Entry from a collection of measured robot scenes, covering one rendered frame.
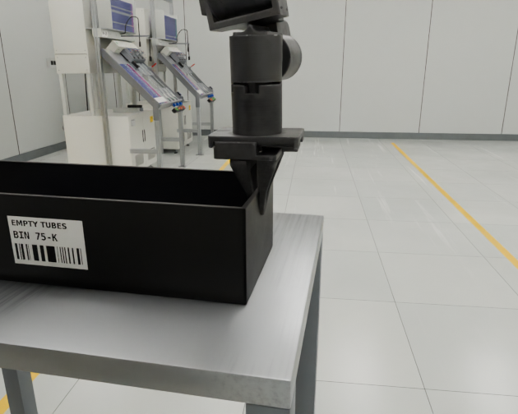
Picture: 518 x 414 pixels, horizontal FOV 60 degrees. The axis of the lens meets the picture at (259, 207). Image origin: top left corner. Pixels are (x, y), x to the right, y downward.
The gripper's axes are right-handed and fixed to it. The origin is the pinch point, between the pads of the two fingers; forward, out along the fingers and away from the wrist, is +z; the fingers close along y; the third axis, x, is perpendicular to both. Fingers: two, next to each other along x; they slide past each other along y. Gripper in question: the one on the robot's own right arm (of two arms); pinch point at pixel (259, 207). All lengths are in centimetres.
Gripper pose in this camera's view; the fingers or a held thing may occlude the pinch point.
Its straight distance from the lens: 54.5
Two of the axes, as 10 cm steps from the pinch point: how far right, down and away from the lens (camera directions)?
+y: -9.8, -0.4, 1.9
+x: -1.9, 3.2, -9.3
